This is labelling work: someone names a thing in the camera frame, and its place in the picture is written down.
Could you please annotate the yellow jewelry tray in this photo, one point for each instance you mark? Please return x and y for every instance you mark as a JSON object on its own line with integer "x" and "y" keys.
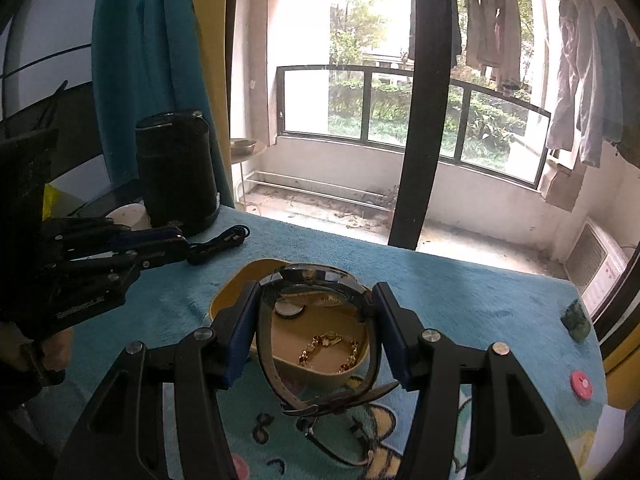
{"x": 234, "y": 315}

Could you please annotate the green stone figurine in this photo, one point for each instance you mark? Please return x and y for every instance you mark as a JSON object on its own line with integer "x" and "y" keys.
{"x": 576, "y": 322}

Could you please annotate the black round wristwatch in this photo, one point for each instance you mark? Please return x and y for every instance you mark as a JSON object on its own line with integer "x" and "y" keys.
{"x": 326, "y": 360}

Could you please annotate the white cartoon mug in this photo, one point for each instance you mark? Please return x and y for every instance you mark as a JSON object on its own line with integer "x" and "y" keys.
{"x": 132, "y": 215}

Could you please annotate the metal bowl on stand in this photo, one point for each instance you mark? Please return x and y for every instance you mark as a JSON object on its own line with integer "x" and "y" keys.
{"x": 242, "y": 147}

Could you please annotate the yellow tissue box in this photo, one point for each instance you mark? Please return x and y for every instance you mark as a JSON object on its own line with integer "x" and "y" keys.
{"x": 593, "y": 450}

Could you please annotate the light grey hanging shirt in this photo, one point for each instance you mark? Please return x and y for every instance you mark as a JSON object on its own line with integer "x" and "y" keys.
{"x": 577, "y": 121}

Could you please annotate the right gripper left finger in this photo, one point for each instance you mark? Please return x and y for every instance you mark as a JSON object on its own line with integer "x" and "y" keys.
{"x": 120, "y": 432}

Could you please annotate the black door frame post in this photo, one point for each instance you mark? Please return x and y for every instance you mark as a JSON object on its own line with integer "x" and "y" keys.
{"x": 426, "y": 121}

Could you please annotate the pink round object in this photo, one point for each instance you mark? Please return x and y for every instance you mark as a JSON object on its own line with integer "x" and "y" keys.
{"x": 581, "y": 385}

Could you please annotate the black electric kettle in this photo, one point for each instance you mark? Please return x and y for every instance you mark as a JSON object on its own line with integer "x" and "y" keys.
{"x": 176, "y": 172}

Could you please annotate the silver pocket watch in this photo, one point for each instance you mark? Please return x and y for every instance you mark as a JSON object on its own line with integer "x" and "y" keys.
{"x": 288, "y": 309}

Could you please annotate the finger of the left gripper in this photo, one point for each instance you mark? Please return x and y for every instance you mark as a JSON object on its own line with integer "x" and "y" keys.
{"x": 103, "y": 257}
{"x": 104, "y": 232}

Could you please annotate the cardboard box on ledge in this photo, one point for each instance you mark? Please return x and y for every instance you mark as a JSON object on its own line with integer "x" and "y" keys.
{"x": 560, "y": 185}

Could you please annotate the white air conditioner unit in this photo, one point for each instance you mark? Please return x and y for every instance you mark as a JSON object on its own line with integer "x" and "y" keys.
{"x": 594, "y": 265}

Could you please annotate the person's left hand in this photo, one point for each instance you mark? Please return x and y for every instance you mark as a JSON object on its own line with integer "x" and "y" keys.
{"x": 47, "y": 359}

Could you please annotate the blue cartoon table blanket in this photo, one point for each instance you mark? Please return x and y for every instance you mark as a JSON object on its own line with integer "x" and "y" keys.
{"x": 472, "y": 305}

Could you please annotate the teal yellow left curtain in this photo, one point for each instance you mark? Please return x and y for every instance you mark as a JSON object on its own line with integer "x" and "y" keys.
{"x": 145, "y": 60}

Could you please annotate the black balcony railing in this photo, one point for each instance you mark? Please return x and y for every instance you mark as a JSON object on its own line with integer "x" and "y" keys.
{"x": 378, "y": 107}

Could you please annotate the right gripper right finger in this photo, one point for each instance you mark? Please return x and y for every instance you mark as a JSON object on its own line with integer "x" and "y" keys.
{"x": 513, "y": 434}

